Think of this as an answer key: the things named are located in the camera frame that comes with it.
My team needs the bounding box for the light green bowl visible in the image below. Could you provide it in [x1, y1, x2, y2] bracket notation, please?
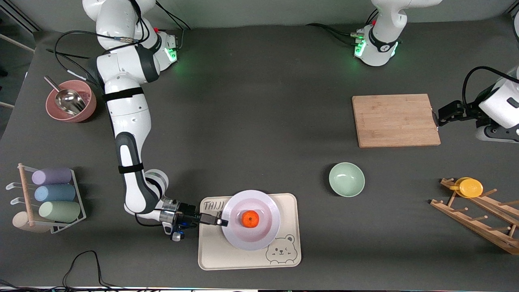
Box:
[328, 162, 365, 198]

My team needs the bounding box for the metal scoop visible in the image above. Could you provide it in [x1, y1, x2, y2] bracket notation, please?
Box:
[44, 76, 86, 116]

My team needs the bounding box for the white round plate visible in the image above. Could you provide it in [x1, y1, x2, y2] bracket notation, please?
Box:
[221, 190, 281, 251]

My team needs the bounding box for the beige tray with bear print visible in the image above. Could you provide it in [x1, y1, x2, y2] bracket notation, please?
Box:
[198, 193, 302, 271]

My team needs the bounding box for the black right arm base cable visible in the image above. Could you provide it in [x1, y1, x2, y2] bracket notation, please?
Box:
[152, 2, 193, 52]

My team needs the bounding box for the blue cup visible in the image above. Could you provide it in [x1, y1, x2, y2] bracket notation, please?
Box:
[34, 185, 76, 202]

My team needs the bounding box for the purple cup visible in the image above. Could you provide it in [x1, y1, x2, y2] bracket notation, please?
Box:
[32, 168, 73, 186]

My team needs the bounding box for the black arm base cable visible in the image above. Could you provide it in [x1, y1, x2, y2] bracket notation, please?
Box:
[152, 2, 193, 52]
[306, 23, 362, 46]

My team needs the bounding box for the wooden peg drying rack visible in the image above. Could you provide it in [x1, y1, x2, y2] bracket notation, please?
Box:
[430, 177, 519, 256]

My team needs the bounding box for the green cup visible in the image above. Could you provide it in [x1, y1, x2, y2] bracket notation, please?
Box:
[39, 201, 81, 223]

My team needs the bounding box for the beige cup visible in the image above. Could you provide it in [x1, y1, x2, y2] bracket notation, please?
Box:
[12, 211, 51, 234]

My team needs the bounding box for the wooden cutting board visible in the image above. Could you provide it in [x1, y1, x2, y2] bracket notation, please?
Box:
[352, 94, 442, 148]

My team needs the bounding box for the black looped cable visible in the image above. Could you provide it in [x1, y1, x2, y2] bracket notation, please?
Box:
[62, 250, 122, 289]

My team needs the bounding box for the black left arm base cable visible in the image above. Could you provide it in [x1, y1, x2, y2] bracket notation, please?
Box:
[306, 23, 362, 46]

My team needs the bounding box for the orange fruit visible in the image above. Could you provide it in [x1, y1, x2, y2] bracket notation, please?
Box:
[242, 210, 260, 229]

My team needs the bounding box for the yellow mug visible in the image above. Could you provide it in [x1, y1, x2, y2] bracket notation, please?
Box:
[449, 177, 484, 198]

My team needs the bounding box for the white wire cup rack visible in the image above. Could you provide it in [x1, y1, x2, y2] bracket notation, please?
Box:
[6, 163, 87, 234]

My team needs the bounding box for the pink bowl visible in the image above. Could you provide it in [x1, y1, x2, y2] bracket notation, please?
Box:
[45, 80, 97, 123]

